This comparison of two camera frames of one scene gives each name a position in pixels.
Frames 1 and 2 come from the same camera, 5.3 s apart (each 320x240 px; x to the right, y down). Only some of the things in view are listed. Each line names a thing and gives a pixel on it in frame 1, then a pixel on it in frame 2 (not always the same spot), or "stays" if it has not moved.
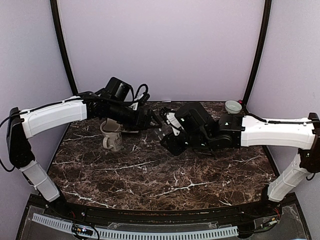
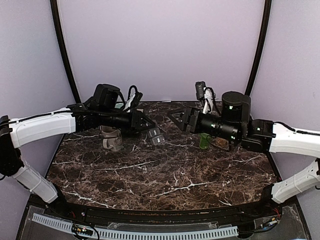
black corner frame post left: x=57 y=23 stays
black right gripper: x=171 y=145 to x=186 y=116
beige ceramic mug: x=113 y=138 stays
